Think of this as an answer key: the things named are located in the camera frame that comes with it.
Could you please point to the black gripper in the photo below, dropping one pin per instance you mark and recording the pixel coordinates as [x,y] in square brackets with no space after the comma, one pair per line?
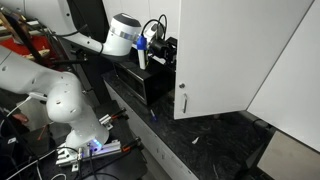
[165,50]

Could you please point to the white cabinet door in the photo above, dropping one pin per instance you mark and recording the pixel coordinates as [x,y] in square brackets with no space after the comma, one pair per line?
[226,60]
[293,100]

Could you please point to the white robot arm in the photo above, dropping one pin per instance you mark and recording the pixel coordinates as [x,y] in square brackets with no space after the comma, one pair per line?
[60,96]

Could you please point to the round metal door lock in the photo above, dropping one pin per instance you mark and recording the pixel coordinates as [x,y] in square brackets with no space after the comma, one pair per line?
[182,85]

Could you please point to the tall black cabinet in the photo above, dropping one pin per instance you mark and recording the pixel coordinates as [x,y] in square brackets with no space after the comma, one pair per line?
[90,20]

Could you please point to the blue white cylindrical fitting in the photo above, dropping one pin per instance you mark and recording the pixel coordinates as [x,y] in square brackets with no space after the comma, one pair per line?
[142,43]

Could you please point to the black silver toaster oven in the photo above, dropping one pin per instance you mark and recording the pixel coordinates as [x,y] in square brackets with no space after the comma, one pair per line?
[150,86]

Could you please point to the blue white marker pen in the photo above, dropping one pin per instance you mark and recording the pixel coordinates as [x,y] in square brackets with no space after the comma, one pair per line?
[153,115]

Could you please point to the orange black bar clamp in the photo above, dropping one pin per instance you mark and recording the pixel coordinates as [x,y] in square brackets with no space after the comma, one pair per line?
[131,145]
[106,120]

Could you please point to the white paper scrap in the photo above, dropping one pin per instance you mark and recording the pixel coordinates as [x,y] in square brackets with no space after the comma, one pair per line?
[195,140]

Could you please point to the red board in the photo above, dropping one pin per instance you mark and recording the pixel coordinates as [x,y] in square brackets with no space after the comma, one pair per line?
[36,43]

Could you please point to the stainless steel appliance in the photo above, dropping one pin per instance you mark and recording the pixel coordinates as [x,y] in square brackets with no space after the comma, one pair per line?
[293,160]

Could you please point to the aluminium mounting rail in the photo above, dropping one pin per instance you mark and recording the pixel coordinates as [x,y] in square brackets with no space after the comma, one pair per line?
[106,148]

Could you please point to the wooden frame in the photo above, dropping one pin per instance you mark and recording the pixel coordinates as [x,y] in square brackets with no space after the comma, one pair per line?
[8,28]

